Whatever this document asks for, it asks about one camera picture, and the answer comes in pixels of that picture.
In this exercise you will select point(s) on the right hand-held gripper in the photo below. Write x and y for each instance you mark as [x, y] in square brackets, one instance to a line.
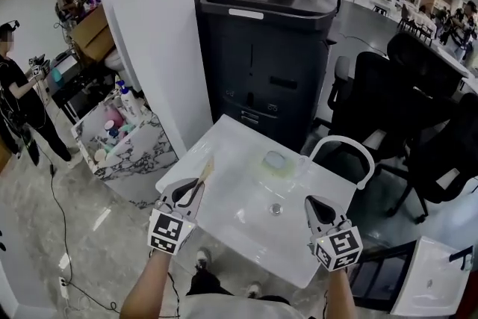
[338, 246]

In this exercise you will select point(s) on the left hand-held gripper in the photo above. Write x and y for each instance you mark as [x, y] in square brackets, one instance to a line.
[168, 231]

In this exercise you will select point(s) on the beige wooden toiletry item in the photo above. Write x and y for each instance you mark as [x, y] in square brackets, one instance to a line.
[207, 170]

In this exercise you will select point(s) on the person's left forearm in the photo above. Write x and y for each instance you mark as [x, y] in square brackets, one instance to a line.
[147, 287]

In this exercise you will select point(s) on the person's right forearm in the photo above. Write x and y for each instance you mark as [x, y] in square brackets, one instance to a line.
[341, 295]

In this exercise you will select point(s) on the metal sink drain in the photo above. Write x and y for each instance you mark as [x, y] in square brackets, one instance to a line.
[276, 208]

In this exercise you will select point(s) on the white sink counter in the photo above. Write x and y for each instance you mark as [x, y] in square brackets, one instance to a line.
[239, 194]

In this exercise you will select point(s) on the group of toiletry bottles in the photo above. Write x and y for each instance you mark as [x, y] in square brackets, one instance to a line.
[110, 134]

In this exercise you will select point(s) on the small white sink basin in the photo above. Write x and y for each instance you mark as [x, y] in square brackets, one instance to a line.
[429, 280]

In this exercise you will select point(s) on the yellow-green soap dish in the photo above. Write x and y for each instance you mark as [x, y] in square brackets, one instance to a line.
[285, 170]

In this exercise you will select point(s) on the marble pattern cabinet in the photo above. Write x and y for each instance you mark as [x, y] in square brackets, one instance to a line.
[142, 153]

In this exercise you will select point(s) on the person's white shoe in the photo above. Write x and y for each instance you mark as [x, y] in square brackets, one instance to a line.
[203, 257]
[254, 289]

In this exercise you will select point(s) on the light blue soap bar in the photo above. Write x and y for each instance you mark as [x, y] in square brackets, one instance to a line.
[275, 159]

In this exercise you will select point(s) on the white arched faucet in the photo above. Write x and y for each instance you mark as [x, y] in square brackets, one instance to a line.
[367, 157]

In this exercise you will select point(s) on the black metal stand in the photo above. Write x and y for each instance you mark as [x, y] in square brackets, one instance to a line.
[377, 272]

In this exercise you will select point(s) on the person's black trousers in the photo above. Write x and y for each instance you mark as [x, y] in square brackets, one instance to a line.
[207, 284]

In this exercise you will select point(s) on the white pump bottle blue cap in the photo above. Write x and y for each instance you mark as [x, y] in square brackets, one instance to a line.
[128, 101]

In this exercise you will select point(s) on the person's grey shirt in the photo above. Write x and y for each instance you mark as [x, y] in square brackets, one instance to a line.
[242, 308]

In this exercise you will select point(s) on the black office chair white armrest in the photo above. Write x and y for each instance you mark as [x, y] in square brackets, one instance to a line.
[366, 97]

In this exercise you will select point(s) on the black mesh office chair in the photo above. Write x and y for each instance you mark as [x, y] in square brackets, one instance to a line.
[437, 130]

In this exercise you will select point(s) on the black faucet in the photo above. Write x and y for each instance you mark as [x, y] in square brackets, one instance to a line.
[463, 257]

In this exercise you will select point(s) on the white toilet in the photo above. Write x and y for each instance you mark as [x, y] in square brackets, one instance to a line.
[113, 61]

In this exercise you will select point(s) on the black low table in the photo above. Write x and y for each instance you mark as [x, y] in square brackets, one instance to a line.
[74, 89]

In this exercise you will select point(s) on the white power strip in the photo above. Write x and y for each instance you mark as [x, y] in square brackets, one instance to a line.
[63, 287]

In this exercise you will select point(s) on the large black copier machine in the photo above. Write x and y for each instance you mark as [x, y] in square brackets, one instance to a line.
[261, 59]

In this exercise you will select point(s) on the turquoise container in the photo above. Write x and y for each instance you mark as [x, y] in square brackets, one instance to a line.
[57, 75]

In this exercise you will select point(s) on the brown cardboard box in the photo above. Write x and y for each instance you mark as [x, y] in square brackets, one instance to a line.
[93, 35]

